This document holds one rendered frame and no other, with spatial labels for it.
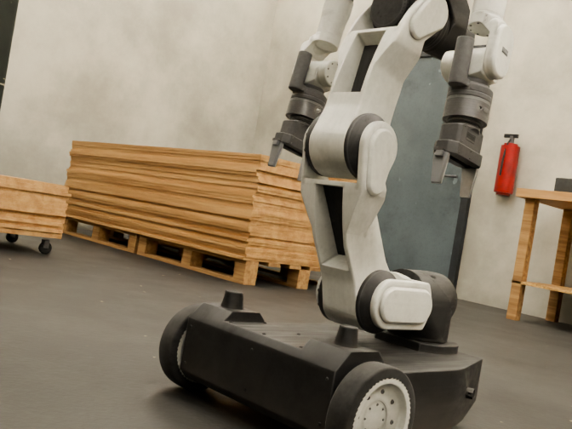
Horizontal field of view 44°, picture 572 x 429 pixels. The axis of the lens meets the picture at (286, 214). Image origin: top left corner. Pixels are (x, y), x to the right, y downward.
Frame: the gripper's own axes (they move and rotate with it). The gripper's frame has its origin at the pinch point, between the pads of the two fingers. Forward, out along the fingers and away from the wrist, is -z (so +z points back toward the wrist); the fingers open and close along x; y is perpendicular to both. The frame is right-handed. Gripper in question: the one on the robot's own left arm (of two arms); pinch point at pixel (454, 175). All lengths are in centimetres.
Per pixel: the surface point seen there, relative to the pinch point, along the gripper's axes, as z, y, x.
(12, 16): -12, 14, 94
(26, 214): -16, -303, -56
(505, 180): 102, -207, -385
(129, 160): 46, -381, -156
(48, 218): -14, -302, -68
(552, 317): 3, -155, -397
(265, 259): -8, -236, -177
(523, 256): 36, -154, -334
